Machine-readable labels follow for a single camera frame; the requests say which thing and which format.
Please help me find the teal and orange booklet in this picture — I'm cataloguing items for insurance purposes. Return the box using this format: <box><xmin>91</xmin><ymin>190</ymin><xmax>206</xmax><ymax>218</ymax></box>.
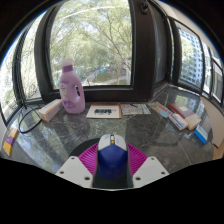
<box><xmin>148</xmin><ymin>101</ymin><xmax>173</xmax><ymax>118</ymax></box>

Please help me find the white card with orange border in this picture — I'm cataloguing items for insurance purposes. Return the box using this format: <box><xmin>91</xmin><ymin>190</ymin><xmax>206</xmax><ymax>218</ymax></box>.
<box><xmin>85</xmin><ymin>103</ymin><xmax>123</xmax><ymax>120</ymax></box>

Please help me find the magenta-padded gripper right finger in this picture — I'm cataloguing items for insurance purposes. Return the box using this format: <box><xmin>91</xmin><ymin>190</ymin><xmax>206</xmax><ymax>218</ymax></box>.
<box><xmin>126</xmin><ymin>143</ymin><xmax>170</xmax><ymax>189</ymax></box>

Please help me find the colourful printed leaflet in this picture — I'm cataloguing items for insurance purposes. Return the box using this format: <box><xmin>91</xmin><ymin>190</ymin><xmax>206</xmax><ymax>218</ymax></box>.
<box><xmin>120</xmin><ymin>102</ymin><xmax>152</xmax><ymax>116</ymax></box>

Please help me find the yellow and purple box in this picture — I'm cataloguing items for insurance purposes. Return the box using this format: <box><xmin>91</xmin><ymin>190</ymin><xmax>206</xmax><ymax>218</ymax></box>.
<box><xmin>2</xmin><ymin>127</ymin><xmax>20</xmax><ymax>157</ymax></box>

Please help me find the tan box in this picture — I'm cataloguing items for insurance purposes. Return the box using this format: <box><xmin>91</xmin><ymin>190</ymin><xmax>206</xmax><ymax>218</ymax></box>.
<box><xmin>184</xmin><ymin>113</ymin><xmax>202</xmax><ymax>131</ymax></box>

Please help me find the blue and white computer mouse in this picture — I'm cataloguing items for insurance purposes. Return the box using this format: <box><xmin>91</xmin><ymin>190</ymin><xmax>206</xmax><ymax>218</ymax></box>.
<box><xmin>96</xmin><ymin>133</ymin><xmax>129</xmax><ymax>181</ymax></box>

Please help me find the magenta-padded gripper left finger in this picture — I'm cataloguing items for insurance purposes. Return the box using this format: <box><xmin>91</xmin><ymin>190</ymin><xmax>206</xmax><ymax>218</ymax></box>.
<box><xmin>54</xmin><ymin>143</ymin><xmax>101</xmax><ymax>189</ymax></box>

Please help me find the white and orange carton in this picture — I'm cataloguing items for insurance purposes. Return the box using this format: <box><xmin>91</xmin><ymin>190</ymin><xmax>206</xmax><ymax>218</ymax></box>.
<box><xmin>37</xmin><ymin>98</ymin><xmax>64</xmax><ymax>123</ymax></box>

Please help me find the purple detergent bottle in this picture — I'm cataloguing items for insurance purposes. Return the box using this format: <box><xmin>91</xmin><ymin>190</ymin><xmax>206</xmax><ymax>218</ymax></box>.
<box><xmin>58</xmin><ymin>58</ymin><xmax>87</xmax><ymax>115</ymax></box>

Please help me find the black cable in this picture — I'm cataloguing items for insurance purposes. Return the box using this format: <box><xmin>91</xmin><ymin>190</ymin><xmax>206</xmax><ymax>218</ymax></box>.
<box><xmin>18</xmin><ymin>104</ymin><xmax>44</xmax><ymax>134</ymax></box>

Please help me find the blue and white box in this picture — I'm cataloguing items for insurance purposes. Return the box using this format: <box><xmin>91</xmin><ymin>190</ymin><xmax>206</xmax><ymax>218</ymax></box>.
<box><xmin>194</xmin><ymin>124</ymin><xmax>210</xmax><ymax>145</ymax></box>

